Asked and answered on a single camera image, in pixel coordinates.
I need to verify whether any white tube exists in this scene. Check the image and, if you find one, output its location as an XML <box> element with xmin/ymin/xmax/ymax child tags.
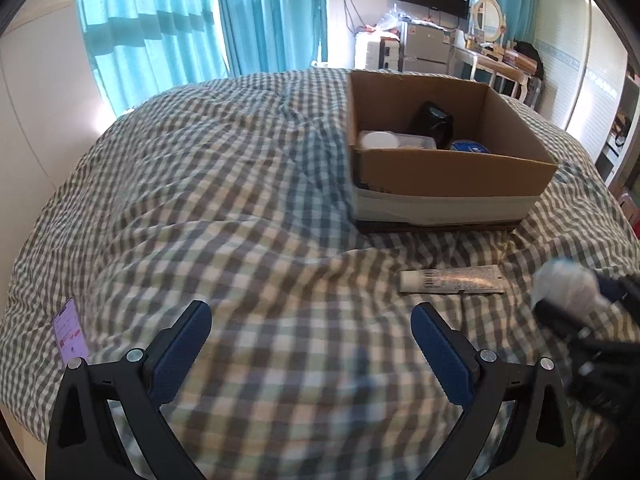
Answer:
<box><xmin>399</xmin><ymin>266</ymin><xmax>506</xmax><ymax>295</ymax></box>

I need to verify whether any blue round tin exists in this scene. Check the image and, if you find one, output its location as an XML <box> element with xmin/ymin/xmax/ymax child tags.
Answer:
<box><xmin>450</xmin><ymin>140</ymin><xmax>490</xmax><ymax>154</ymax></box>

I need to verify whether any black pouch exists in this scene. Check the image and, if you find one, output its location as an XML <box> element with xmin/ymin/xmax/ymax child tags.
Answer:
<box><xmin>408</xmin><ymin>101</ymin><xmax>454</xmax><ymax>150</ymax></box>

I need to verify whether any clear jar of floss picks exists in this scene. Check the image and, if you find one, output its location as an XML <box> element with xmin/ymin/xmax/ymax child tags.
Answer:
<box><xmin>359</xmin><ymin>130</ymin><xmax>437</xmax><ymax>150</ymax></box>

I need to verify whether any purple phone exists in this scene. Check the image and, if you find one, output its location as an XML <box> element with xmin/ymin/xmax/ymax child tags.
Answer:
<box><xmin>53</xmin><ymin>298</ymin><xmax>90</xmax><ymax>365</ymax></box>

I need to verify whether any white wardrobe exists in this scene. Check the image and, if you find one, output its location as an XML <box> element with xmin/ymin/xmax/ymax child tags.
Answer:
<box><xmin>534</xmin><ymin>0</ymin><xmax>639</xmax><ymax>185</ymax></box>

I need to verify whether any brown cardboard box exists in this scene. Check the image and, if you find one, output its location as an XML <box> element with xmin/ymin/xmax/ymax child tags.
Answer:
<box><xmin>345</xmin><ymin>70</ymin><xmax>558</xmax><ymax>233</ymax></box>

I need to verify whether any black bag on table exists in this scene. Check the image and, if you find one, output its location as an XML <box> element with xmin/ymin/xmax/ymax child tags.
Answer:
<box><xmin>514</xmin><ymin>41</ymin><xmax>544</xmax><ymax>80</ymax></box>

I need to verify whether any white dressing table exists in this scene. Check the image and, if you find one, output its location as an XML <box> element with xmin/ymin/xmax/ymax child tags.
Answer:
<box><xmin>447</xmin><ymin>47</ymin><xmax>541</xmax><ymax>108</ymax></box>

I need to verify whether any grey white checkered bedspread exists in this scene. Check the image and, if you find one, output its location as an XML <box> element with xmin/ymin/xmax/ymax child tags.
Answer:
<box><xmin>1</xmin><ymin>70</ymin><xmax>639</xmax><ymax>479</ymax></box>

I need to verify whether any oval vanity mirror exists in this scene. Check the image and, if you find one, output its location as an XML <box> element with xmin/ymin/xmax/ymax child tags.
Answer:
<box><xmin>471</xmin><ymin>0</ymin><xmax>506</xmax><ymax>42</ymax></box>

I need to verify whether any silver mini fridge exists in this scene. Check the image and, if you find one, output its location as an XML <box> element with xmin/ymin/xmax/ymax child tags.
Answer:
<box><xmin>400</xmin><ymin>23</ymin><xmax>450</xmax><ymax>74</ymax></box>

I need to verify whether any white suitcase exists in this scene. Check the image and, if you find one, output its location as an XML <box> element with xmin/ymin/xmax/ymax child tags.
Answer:
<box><xmin>354</xmin><ymin>32</ymin><xmax>400</xmax><ymax>72</ymax></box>

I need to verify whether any teal curtain middle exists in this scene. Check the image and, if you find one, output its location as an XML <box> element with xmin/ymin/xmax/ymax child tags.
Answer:
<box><xmin>218</xmin><ymin>0</ymin><xmax>328</xmax><ymax>76</ymax></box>

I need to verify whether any teal curtain left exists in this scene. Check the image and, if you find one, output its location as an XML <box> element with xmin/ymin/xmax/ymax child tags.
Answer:
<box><xmin>76</xmin><ymin>0</ymin><xmax>230</xmax><ymax>116</ymax></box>

